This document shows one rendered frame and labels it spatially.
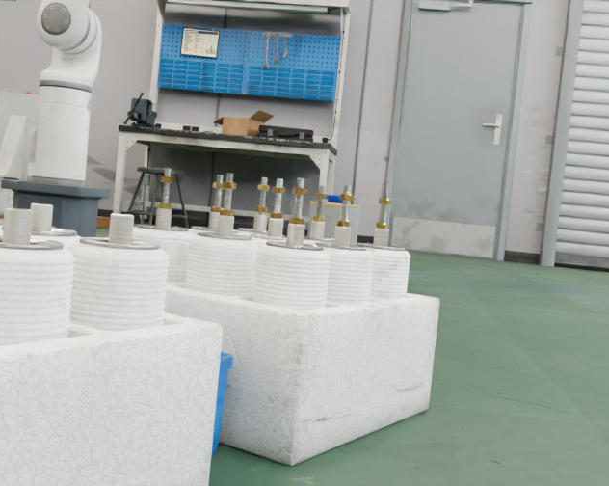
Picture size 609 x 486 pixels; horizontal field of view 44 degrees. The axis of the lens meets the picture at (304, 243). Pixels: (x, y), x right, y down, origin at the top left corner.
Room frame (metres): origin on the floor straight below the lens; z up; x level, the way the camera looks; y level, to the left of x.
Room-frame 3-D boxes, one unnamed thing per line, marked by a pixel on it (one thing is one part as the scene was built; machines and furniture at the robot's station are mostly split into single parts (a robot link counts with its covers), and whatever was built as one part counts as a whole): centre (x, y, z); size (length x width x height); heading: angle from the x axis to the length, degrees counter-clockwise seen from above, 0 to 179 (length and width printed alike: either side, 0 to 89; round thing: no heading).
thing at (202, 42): (6.26, 1.01, 1.54); 0.32 x 0.02 x 0.25; 83
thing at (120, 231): (0.73, 0.18, 0.26); 0.02 x 0.02 x 0.03
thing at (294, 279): (0.97, 0.01, 0.16); 0.10 x 0.10 x 0.18
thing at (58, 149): (1.38, 0.46, 0.39); 0.09 x 0.09 x 0.17; 83
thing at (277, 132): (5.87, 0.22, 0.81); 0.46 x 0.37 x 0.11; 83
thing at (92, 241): (0.73, 0.18, 0.25); 0.08 x 0.08 x 0.01
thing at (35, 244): (0.63, 0.24, 0.25); 0.08 x 0.08 x 0.01
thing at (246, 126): (6.01, 0.57, 0.87); 0.40 x 0.30 x 0.23; 69
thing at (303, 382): (1.14, 0.05, 0.09); 0.39 x 0.39 x 0.18; 57
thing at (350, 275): (1.07, -0.05, 0.16); 0.10 x 0.10 x 0.18
